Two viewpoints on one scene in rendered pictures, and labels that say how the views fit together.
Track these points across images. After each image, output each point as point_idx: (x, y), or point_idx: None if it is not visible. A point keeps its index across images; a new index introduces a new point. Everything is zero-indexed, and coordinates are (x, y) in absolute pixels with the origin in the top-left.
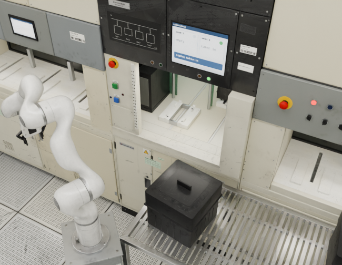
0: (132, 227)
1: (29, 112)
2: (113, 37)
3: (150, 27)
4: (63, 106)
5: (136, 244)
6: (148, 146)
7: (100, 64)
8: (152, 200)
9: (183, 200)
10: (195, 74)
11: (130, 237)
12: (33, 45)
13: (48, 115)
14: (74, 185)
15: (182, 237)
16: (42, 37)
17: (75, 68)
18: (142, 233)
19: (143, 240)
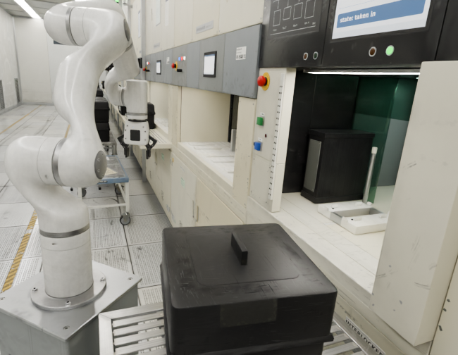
0: (134, 313)
1: (55, 6)
2: (271, 34)
3: None
4: (102, 15)
5: (103, 339)
6: None
7: (251, 87)
8: (163, 251)
9: (206, 269)
10: (366, 51)
11: (110, 324)
12: (211, 85)
13: (74, 18)
14: (46, 137)
15: None
16: (218, 70)
17: None
18: (135, 331)
19: (120, 342)
